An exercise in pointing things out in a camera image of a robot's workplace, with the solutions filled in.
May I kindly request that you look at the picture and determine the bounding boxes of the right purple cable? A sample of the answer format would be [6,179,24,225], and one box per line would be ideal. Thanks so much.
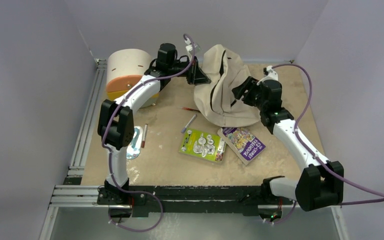
[264,63,384,226]

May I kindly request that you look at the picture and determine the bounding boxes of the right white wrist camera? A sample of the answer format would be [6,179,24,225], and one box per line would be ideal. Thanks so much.
[257,65,279,85]

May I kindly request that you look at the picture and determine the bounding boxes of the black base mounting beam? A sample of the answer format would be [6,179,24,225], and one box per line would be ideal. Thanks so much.
[96,185,294,219]

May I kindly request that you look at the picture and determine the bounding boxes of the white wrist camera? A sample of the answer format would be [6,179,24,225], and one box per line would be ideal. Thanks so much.
[257,65,279,85]
[185,38,197,59]

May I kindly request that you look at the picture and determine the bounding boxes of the purple grey marker pen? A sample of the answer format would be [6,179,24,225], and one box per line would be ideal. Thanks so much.
[181,114,197,134]

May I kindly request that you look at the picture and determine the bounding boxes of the beige canvas student backpack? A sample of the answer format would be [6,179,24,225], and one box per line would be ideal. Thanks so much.
[193,44,260,128]

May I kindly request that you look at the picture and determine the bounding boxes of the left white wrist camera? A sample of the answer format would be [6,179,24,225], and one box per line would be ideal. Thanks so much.
[185,38,197,59]

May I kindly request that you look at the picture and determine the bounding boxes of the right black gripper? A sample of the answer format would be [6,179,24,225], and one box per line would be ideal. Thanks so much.
[232,76,268,111]

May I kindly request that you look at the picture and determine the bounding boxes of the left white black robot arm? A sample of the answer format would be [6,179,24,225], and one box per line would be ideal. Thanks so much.
[97,42,210,205]

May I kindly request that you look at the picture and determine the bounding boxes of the blister pack with blue scissors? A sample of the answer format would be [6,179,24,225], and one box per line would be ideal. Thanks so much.
[126,126,144,160]

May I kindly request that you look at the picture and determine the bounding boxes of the green illustrated book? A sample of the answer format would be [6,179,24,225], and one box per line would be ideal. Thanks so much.
[178,128,226,163]

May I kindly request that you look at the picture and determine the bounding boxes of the aluminium frame rails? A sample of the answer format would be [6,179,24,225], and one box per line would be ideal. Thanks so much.
[39,58,107,240]

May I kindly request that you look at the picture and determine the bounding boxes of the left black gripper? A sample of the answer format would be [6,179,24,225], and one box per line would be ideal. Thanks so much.
[168,56,210,85]

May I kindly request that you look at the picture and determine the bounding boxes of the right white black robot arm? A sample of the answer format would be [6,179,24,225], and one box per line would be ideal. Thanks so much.
[232,77,344,212]

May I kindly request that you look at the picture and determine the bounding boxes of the purple treehouse book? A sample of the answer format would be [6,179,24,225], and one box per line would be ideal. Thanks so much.
[217,127,266,166]

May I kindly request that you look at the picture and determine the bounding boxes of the dark red marker pen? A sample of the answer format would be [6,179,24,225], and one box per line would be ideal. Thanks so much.
[141,124,149,148]

